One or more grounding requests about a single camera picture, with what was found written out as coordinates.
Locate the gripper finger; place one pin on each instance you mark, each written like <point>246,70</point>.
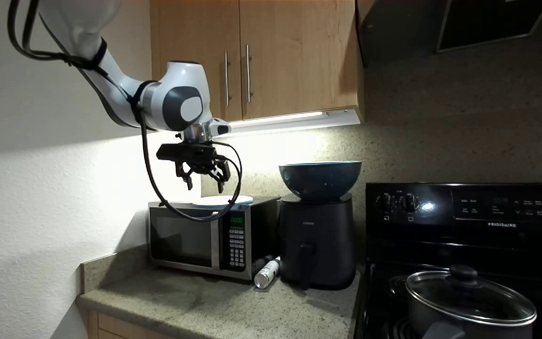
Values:
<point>221,178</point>
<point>187,179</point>

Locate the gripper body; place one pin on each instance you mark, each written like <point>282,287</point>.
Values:
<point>199,165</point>

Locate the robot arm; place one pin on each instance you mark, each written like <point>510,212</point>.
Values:
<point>177,101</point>

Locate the clear lid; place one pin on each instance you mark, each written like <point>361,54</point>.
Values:
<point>221,200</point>

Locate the dark blue bowl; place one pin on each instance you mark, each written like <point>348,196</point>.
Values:
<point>320,181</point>

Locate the glass pot lid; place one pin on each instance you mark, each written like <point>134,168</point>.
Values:
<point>468,296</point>

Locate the microwave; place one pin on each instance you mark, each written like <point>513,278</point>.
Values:
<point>181,240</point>

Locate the microwave door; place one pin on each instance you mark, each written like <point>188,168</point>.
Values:
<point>179,240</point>

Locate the under-cabinet light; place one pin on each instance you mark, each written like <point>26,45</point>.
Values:
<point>290,121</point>

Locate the white bottle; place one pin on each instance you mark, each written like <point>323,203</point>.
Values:
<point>267,274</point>

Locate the black air fryer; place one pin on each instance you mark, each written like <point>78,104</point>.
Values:
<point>327,240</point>

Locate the cabinet door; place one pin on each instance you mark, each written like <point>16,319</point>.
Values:
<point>191,42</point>
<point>304,56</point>

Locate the wooden drawer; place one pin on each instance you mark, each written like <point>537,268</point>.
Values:
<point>120,327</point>

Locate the stove knob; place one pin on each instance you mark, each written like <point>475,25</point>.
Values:
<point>385,202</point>
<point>410,202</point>

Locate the burner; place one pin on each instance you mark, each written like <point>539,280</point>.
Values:
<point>395,329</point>
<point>397,285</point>

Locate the steel pot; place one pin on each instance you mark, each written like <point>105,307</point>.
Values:
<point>421,318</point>

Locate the black stove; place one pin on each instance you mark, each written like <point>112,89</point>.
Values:
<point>464,235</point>

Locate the range hood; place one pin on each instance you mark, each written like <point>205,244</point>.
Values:
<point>478,23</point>

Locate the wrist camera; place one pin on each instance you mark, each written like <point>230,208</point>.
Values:
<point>172,151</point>

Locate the wooden wall cabinet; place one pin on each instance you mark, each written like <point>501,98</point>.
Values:
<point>299,56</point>

